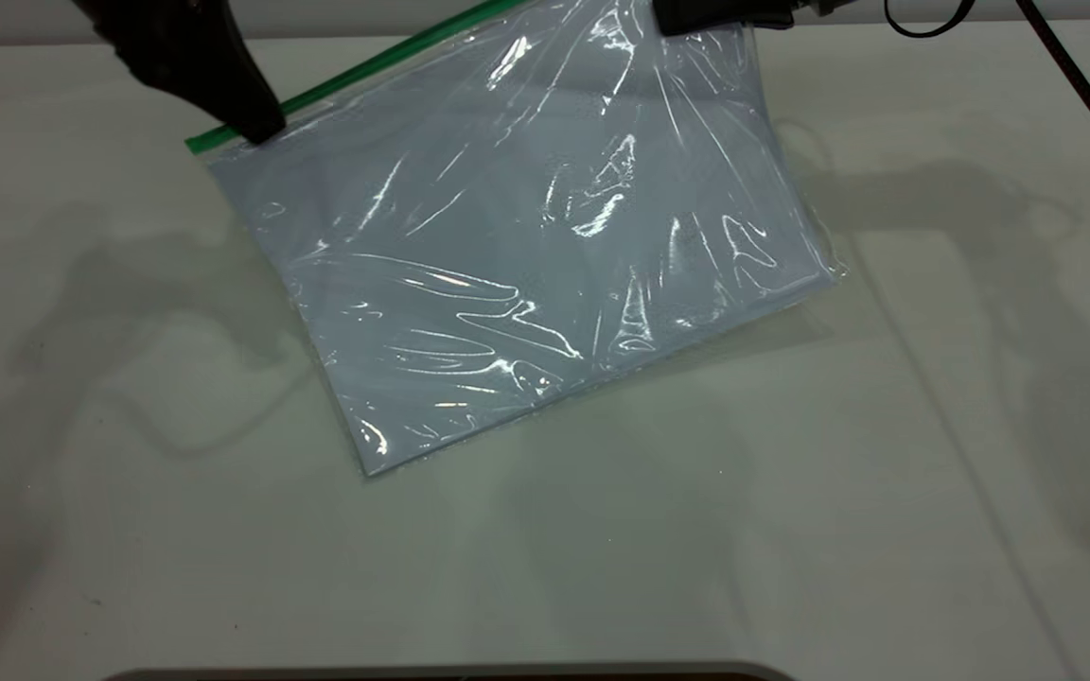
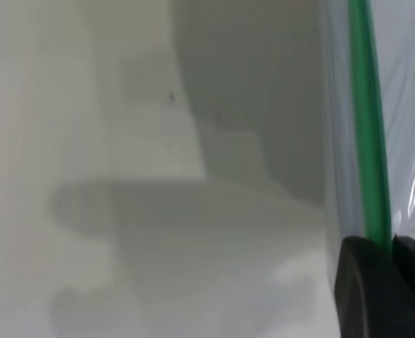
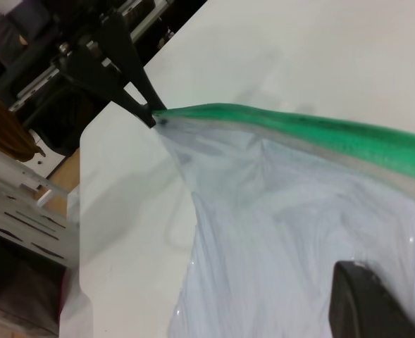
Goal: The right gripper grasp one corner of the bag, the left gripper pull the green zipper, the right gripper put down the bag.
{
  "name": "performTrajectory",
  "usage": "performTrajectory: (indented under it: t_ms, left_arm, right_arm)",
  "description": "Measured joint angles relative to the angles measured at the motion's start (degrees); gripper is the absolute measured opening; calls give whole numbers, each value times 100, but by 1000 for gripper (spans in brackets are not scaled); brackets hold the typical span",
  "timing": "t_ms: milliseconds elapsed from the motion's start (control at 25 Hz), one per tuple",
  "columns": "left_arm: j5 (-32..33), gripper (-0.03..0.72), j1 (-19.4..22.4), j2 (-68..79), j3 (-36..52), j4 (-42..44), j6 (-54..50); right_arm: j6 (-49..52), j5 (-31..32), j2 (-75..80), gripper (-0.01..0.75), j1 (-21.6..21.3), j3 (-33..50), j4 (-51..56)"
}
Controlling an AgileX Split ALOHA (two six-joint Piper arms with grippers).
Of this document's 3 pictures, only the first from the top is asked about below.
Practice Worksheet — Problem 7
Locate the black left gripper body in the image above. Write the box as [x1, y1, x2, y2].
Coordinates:
[70, 0, 229, 60]

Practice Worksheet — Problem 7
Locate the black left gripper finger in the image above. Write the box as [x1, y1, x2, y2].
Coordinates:
[125, 26, 288, 146]

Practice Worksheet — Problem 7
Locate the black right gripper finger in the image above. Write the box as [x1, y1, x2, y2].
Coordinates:
[651, 0, 756, 38]

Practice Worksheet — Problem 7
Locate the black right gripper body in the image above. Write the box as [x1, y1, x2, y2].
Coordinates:
[751, 0, 853, 29]

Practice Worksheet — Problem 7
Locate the transparent zip bag green zipper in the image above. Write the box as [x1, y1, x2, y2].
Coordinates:
[184, 0, 847, 477]

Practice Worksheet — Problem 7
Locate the thin black looped cable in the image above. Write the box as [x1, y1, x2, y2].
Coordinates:
[884, 0, 977, 40]

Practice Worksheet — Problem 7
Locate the thick black cable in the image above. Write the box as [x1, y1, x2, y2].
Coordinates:
[1016, 0, 1090, 196]

